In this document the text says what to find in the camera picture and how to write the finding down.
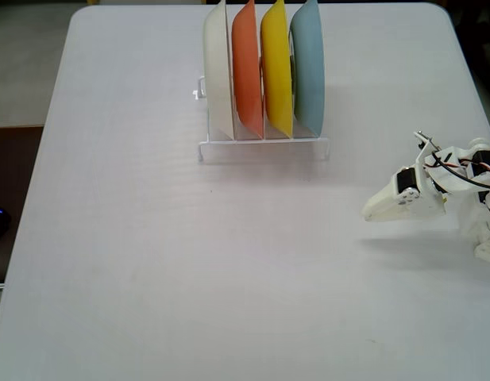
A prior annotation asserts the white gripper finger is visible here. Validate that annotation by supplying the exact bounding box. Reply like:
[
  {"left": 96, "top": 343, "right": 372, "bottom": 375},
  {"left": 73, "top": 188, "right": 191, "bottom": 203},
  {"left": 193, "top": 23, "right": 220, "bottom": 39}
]
[
  {"left": 362, "top": 199, "right": 447, "bottom": 222},
  {"left": 362, "top": 182, "right": 398, "bottom": 216}
]

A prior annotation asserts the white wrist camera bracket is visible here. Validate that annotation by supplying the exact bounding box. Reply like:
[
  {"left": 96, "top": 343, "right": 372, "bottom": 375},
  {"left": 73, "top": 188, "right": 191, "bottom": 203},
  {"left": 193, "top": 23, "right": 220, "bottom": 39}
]
[{"left": 412, "top": 129, "right": 442, "bottom": 170}]

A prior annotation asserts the white wire plate rack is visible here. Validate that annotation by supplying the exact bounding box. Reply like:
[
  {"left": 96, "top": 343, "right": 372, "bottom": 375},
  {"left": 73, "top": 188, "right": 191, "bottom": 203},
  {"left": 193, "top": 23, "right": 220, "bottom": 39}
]
[{"left": 192, "top": 75, "right": 332, "bottom": 163}]

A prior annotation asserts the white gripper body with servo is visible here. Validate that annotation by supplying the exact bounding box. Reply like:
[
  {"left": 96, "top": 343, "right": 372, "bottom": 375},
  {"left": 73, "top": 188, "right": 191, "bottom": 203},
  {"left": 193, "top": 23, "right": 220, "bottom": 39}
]
[{"left": 395, "top": 164, "right": 447, "bottom": 208}]

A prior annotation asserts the white plate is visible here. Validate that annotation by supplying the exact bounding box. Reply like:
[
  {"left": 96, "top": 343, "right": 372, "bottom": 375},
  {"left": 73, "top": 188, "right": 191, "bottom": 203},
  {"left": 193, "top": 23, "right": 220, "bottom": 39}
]
[{"left": 203, "top": 0, "right": 236, "bottom": 140}]

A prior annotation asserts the yellow plate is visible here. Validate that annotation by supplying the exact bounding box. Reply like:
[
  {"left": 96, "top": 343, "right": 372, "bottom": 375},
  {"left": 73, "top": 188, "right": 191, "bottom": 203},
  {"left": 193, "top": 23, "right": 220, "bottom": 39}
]
[{"left": 260, "top": 0, "right": 294, "bottom": 140}]

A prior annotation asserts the blue plate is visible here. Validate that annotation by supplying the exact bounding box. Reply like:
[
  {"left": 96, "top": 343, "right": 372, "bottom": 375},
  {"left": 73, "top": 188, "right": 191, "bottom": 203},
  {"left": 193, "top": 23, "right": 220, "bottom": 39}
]
[{"left": 287, "top": 0, "right": 326, "bottom": 138}]

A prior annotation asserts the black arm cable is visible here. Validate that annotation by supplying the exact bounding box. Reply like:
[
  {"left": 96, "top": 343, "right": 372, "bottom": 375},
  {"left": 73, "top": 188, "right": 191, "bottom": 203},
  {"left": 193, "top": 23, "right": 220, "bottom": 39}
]
[{"left": 425, "top": 149, "right": 490, "bottom": 190}]

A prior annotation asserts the orange plate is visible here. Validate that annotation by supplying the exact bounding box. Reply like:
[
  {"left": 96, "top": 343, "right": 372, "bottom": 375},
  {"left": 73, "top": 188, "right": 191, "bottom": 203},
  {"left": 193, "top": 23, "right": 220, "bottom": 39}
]
[{"left": 231, "top": 0, "right": 265, "bottom": 140}]

